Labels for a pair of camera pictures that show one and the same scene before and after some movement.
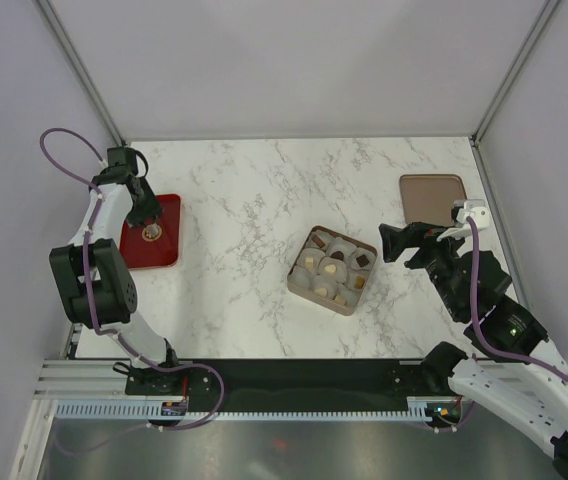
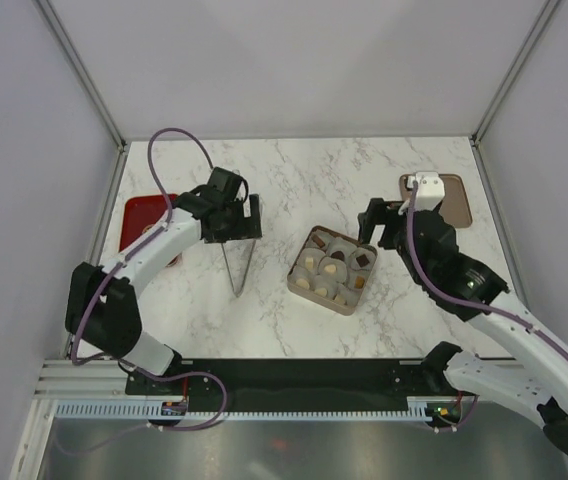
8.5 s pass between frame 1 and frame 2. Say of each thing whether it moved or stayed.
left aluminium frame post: stayed
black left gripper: moved
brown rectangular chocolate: stayed
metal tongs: moved
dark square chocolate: stayed
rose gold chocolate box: stayed
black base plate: stayed
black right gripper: moved
